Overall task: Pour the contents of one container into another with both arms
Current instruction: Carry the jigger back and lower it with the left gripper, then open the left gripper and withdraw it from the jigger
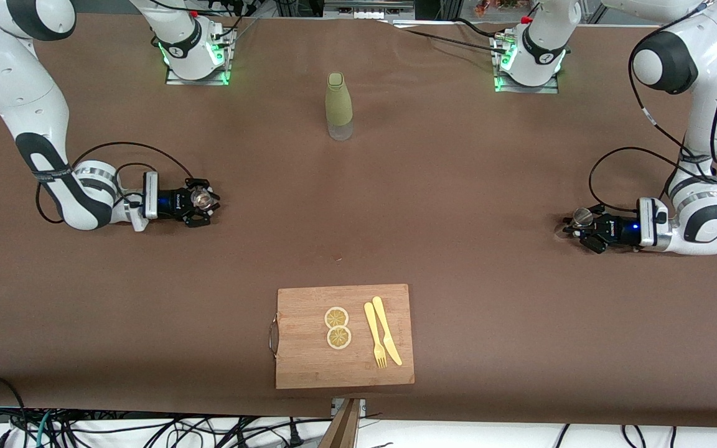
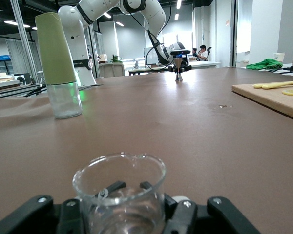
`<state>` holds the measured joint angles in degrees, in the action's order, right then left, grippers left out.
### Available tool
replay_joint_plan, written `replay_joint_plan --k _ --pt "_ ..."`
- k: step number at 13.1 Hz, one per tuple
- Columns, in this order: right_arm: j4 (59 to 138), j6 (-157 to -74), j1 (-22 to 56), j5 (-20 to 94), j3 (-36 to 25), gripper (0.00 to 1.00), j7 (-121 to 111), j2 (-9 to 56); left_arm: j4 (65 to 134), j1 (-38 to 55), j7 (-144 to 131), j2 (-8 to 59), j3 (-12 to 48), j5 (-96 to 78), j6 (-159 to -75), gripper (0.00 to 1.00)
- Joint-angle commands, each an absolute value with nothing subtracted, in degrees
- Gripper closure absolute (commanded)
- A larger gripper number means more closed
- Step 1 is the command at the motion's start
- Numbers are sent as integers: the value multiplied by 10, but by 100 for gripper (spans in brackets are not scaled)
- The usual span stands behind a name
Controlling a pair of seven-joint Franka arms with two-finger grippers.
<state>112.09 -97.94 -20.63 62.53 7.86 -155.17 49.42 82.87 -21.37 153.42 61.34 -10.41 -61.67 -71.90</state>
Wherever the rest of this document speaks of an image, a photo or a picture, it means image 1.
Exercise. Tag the lemon slice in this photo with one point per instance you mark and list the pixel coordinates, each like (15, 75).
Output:
(338, 338)
(336, 317)

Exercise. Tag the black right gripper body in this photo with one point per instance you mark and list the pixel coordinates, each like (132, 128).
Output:
(170, 203)

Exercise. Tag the small metal bracket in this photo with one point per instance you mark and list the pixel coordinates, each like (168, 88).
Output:
(362, 406)

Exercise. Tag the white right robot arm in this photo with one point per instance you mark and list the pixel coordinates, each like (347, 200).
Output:
(22, 87)

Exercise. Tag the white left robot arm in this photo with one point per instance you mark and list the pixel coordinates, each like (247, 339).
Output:
(713, 112)

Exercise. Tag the steel double jigger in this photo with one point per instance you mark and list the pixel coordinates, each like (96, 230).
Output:
(582, 216)

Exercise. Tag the yellow plastic fork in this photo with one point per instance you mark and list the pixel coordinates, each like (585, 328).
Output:
(373, 330)

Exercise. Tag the brown table cover sheet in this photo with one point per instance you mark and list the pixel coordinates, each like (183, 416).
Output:
(458, 261)

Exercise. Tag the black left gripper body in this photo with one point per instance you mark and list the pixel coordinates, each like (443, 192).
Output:
(617, 228)

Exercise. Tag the wooden cutting board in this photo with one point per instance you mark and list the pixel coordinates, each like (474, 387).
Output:
(302, 361)

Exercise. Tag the grey metal equipment box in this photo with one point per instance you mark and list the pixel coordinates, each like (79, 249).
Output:
(365, 7)

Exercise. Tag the yellow plastic knife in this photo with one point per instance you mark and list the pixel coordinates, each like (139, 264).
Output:
(385, 326)

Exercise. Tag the small clear glass cup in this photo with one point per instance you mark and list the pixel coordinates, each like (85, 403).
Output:
(200, 199)

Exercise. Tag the wooden beam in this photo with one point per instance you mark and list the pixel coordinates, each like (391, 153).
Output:
(341, 429)

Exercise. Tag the green bottle with clear base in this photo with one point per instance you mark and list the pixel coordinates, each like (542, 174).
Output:
(338, 102)

